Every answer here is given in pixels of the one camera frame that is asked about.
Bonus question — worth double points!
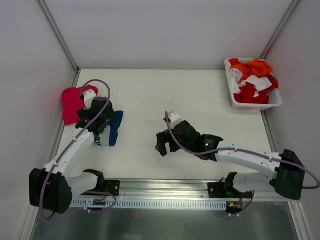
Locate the red t-shirt in basket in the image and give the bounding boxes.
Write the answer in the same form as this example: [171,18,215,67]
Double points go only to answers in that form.
[233,74,279,105]

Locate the purple cable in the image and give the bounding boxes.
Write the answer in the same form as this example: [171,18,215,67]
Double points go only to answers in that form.
[38,79,117,221]
[163,111,320,218]

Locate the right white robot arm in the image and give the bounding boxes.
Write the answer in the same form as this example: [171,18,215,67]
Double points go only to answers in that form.
[155,120,305,200]

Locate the aluminium mounting rail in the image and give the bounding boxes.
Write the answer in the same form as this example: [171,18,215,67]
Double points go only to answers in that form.
[29,176,300,202]

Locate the pink t-shirt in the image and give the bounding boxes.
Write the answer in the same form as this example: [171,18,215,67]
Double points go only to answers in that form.
[61,87,86,126]

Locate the navy blue t-shirt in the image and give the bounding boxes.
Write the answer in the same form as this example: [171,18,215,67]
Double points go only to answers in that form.
[93,110,124,147]

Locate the white plastic basket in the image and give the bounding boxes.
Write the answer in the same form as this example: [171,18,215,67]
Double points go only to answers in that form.
[224,57,282,111]

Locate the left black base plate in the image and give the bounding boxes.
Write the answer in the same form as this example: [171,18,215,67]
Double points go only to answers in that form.
[97,179,121,197]

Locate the aluminium corner post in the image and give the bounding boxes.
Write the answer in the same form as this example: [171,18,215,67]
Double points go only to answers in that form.
[260,0,302,59]
[36,0,80,73]

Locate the right aluminium corner post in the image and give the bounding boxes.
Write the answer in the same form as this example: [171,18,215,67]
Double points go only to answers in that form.
[260,0,302,59]

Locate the orange t-shirt in basket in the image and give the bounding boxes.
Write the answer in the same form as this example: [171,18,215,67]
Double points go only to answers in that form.
[228,58,273,83]

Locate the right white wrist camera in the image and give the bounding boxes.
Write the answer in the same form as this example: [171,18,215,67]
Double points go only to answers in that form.
[168,111,182,129]

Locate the white slotted cable duct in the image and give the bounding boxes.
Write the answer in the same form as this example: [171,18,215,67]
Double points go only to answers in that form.
[70,198,227,211]

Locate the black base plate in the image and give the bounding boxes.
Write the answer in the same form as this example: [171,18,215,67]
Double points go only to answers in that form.
[97,179,121,197]
[207,182,253,199]

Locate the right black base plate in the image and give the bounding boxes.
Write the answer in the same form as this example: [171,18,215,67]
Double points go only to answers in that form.
[207,182,253,199]

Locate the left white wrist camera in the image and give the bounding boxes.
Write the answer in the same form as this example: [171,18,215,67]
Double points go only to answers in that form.
[80,89,97,110]

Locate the left aluminium corner post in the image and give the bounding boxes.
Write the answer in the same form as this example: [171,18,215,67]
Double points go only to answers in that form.
[36,0,80,73]

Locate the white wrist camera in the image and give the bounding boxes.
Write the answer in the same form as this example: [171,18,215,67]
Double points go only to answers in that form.
[80,89,97,110]
[168,111,182,129]

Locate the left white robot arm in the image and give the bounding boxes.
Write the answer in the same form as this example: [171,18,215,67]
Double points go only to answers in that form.
[29,97,116,214]

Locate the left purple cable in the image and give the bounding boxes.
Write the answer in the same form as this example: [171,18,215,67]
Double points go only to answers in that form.
[38,79,117,221]

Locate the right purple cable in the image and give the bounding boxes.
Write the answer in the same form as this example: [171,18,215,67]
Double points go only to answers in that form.
[163,111,320,218]

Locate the white t-shirt in basket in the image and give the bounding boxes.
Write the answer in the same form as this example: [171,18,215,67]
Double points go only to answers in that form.
[229,68,273,98]

